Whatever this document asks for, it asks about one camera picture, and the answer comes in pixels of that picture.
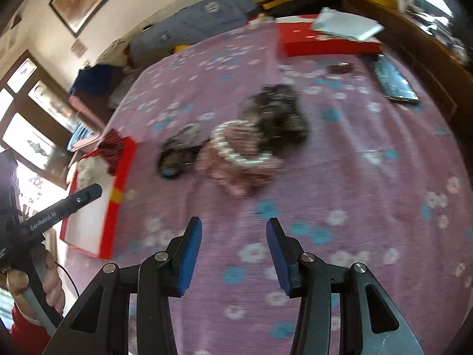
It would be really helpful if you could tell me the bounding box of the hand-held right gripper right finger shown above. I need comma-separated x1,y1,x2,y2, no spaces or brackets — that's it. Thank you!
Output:
266,217,425,355

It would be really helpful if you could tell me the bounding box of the thin black cable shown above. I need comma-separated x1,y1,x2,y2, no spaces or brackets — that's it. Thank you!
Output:
54,261,81,301

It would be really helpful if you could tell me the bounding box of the red box lid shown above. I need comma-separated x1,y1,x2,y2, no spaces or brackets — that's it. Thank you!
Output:
276,14,383,59

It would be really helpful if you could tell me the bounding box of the dark blue cloth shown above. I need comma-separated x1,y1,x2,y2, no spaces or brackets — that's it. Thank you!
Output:
69,64,127,97

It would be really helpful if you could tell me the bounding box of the pile of light clothes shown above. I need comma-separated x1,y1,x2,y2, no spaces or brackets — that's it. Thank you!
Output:
97,38,132,68

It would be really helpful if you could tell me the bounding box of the person's left hand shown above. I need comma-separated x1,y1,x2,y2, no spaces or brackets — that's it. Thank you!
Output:
7,250,66,319

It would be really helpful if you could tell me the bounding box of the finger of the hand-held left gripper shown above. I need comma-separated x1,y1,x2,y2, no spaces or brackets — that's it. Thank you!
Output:
55,183,103,216

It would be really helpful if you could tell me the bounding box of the black hair scrunchie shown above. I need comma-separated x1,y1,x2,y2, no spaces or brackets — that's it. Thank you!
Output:
240,84,310,146

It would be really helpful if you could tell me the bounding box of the pink hair scrunchie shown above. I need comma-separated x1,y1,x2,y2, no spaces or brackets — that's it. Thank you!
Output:
195,121,286,197

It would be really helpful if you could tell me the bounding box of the black smartphone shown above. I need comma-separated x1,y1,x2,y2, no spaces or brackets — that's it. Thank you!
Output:
372,54,421,105

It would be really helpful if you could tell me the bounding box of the person's left forearm red sleeve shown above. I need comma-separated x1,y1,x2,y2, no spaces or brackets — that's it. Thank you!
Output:
9,301,56,352

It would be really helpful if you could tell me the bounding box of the white fluffy hair accessory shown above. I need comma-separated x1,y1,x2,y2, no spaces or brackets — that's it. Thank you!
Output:
77,156,103,188

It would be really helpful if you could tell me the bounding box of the white paper sheet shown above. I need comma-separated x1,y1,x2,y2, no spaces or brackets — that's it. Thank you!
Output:
310,7,384,42

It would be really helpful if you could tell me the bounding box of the folded blue quilt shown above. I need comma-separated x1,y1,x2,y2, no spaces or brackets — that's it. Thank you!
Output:
129,0,256,64

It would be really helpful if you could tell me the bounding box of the red box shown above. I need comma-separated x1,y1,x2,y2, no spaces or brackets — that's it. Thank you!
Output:
60,136,138,260

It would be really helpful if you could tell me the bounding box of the white pearl bracelet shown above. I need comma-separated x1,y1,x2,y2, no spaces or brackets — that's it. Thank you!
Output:
210,119,275,168

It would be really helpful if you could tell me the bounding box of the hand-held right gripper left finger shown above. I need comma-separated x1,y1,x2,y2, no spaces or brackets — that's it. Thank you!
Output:
55,217,203,355

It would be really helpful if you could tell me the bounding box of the dark grey hair scrunchie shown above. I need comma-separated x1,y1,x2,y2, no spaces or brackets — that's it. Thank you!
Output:
158,123,208,180

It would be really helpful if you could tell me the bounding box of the wooden cabinet with glass doors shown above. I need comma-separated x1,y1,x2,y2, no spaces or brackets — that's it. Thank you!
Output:
0,55,86,190

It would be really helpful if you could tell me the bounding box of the wooden desk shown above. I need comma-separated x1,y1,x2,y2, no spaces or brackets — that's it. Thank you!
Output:
339,0,473,120

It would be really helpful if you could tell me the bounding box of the pink floral bedsheet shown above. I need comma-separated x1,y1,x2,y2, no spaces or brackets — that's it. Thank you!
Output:
59,15,471,355

